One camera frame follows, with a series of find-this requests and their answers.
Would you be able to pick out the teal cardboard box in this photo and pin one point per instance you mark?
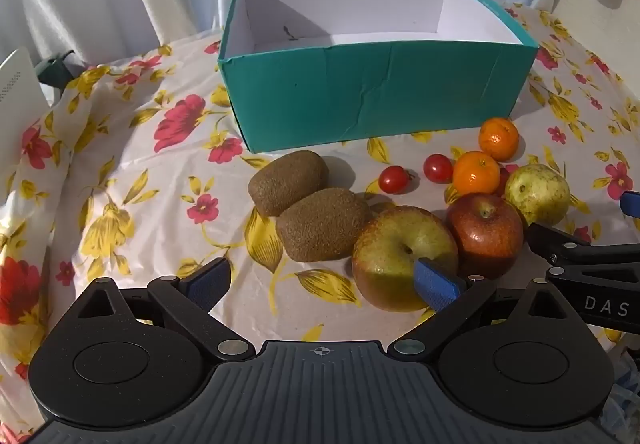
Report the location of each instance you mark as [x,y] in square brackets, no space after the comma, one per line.
[370,94]

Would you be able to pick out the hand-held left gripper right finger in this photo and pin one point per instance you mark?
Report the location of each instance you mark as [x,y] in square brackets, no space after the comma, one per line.
[435,284]

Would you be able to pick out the white perforated device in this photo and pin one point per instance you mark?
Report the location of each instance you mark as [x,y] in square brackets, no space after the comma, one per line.
[17,79]

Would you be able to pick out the red cherry tomato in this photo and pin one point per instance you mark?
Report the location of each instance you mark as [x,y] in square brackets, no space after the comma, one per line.
[394,179]
[438,168]

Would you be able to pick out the brown kiwi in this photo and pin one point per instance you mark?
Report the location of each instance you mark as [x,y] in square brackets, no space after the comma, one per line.
[287,181]
[322,224]

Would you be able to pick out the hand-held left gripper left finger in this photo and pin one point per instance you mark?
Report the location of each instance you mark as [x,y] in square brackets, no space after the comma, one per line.
[206,284]

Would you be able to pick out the floral tablecloth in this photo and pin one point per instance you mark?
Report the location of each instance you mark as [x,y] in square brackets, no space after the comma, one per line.
[165,204]

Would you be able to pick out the yellow-green apple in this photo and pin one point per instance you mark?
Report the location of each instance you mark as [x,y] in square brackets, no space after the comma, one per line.
[390,244]

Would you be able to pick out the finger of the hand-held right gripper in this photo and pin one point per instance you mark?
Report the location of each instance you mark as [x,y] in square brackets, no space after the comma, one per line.
[560,246]
[632,204]

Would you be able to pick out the dark green object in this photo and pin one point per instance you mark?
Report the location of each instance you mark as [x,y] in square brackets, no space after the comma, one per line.
[57,69]

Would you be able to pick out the green pear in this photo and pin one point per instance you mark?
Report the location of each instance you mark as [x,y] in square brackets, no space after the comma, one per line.
[537,194]

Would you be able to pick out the red apple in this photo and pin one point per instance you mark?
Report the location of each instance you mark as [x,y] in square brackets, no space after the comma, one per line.
[485,234]

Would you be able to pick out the orange tangerine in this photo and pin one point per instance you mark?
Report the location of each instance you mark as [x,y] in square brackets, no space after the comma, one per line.
[498,139]
[476,172]

